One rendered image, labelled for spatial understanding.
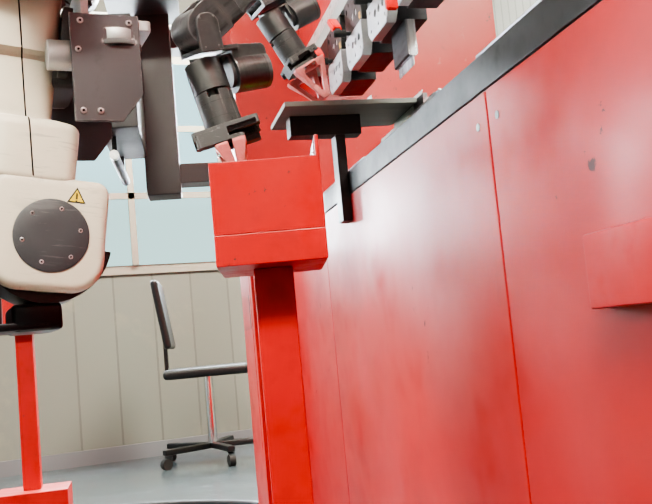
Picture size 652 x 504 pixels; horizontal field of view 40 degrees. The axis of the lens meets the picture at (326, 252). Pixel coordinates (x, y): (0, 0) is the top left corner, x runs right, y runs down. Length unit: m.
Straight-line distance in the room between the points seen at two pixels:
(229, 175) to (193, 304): 3.90
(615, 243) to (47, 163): 0.81
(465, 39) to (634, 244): 2.17
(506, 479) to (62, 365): 4.03
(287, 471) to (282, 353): 0.17
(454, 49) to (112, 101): 1.72
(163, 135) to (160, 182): 0.17
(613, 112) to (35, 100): 0.85
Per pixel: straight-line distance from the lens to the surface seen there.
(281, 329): 1.32
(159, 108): 3.22
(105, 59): 1.35
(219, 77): 1.34
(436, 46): 2.88
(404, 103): 1.77
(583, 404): 0.94
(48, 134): 1.33
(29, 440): 3.36
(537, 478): 1.07
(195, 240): 5.19
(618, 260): 0.81
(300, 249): 1.26
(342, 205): 1.76
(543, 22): 0.98
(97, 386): 5.04
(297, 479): 1.34
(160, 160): 3.18
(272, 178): 1.28
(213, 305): 5.19
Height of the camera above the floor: 0.54
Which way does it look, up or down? 6 degrees up
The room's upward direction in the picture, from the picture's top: 5 degrees counter-clockwise
